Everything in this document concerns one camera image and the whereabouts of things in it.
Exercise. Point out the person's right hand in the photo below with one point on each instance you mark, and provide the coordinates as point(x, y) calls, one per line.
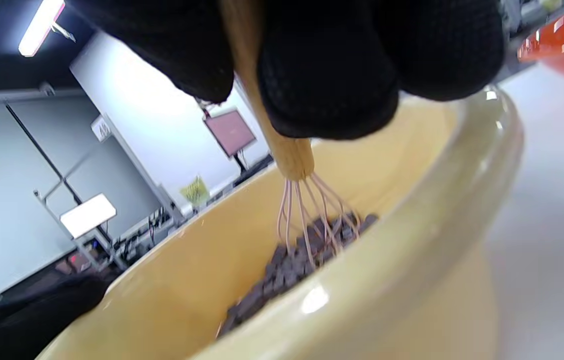
point(332, 65)

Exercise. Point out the person's left hand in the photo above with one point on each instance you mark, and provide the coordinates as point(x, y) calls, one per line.
point(26, 320)

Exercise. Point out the yellow plastic basin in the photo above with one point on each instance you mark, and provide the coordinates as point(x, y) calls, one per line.
point(201, 260)

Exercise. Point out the pile of grey toy blocks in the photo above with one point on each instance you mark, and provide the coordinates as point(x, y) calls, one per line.
point(287, 270)

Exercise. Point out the brown top side table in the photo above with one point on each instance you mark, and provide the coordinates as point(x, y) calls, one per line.
point(86, 215)

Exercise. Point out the computer monitor red screen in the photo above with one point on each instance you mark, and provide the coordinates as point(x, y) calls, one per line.
point(230, 132)

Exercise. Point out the yellow paper sign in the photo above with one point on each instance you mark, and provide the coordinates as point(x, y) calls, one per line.
point(195, 191)

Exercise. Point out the white number sign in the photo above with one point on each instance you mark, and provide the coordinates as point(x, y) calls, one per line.
point(100, 129)

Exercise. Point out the ceiling light strip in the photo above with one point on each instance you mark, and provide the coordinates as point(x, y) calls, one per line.
point(41, 27)

